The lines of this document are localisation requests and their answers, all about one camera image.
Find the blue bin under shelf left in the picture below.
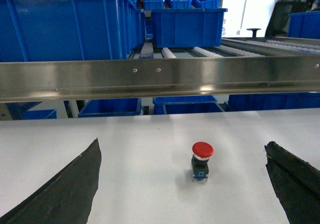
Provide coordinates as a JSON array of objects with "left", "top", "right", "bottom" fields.
[{"left": 78, "top": 98, "right": 142, "bottom": 118}]

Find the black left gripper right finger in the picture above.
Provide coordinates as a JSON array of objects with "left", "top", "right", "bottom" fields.
[{"left": 264, "top": 141, "right": 320, "bottom": 224}]

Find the large blue bin left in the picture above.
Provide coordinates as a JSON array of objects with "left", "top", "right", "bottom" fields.
[{"left": 0, "top": 0, "right": 145, "bottom": 62}]

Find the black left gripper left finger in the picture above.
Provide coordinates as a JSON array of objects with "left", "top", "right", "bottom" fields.
[{"left": 0, "top": 139, "right": 102, "bottom": 224}]

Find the blue bin under shelf middle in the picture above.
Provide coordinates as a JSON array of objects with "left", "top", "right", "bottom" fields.
[{"left": 153, "top": 95, "right": 224, "bottom": 115}]

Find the blue bin far right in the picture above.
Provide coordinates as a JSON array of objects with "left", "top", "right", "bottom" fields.
[{"left": 287, "top": 10, "right": 320, "bottom": 39}]

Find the blue bin on conveyor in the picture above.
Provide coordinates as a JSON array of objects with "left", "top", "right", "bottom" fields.
[{"left": 151, "top": 8, "right": 228, "bottom": 48}]

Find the blue bin under shelf right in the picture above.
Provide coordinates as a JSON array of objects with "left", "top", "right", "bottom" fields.
[{"left": 224, "top": 92, "right": 320, "bottom": 112}]

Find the red mushroom push button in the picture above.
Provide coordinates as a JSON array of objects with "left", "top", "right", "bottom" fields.
[{"left": 191, "top": 141, "right": 214, "bottom": 182}]

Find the small blue bin background right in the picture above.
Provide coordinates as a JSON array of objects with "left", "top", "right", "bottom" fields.
[{"left": 191, "top": 0, "right": 220, "bottom": 9}]

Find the black office chair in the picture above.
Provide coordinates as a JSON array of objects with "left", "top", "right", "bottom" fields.
[{"left": 264, "top": 0, "right": 315, "bottom": 38}]

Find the steel roller conveyor shelf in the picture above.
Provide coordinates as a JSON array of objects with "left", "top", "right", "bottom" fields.
[{"left": 0, "top": 37, "right": 320, "bottom": 103}]

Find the blue bin under shelf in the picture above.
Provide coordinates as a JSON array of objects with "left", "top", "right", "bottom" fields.
[
  {"left": 78, "top": 98, "right": 142, "bottom": 118},
  {"left": 224, "top": 92, "right": 320, "bottom": 112},
  {"left": 153, "top": 95, "right": 224, "bottom": 115}
]

